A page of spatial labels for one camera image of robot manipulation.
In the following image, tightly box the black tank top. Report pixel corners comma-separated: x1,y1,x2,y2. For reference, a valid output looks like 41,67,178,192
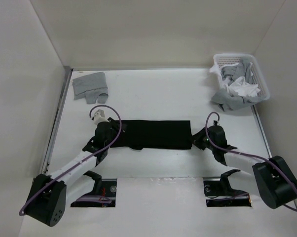
111,120,192,150

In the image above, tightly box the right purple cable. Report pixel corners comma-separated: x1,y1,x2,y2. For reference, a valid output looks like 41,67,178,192
204,112,297,213

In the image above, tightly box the folded grey tank top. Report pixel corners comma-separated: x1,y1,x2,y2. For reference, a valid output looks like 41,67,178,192
72,72,109,104

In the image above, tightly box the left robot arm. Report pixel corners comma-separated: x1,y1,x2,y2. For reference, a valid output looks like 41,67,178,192
19,119,125,227

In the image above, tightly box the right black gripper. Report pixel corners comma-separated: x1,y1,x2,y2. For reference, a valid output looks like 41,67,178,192
187,127,216,151

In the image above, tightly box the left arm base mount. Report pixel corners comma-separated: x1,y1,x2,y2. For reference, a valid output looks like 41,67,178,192
71,171,117,208

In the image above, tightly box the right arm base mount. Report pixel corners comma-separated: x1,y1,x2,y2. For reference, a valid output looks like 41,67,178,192
203,169,252,207

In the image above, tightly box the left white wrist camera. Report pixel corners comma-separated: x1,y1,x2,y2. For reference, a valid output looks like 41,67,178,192
91,109,109,125

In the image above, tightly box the grey tank top in basket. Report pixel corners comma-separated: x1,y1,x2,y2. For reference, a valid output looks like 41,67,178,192
211,58,263,111

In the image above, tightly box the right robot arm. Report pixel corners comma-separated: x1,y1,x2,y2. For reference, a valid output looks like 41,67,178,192
192,125,297,209

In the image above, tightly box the white plastic basket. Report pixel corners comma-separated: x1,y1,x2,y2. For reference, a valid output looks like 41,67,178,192
213,53,270,101

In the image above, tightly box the white tank top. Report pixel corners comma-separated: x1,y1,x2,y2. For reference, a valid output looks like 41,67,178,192
209,63,260,97

